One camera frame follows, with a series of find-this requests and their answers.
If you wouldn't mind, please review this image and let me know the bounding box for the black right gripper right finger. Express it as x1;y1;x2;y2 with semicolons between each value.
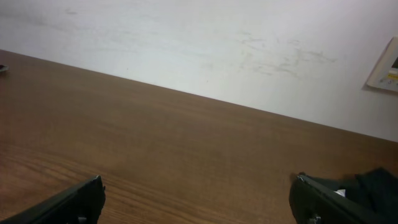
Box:
289;173;389;224

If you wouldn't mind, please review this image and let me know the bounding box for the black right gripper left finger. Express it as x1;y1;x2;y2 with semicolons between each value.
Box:
1;175;106;224

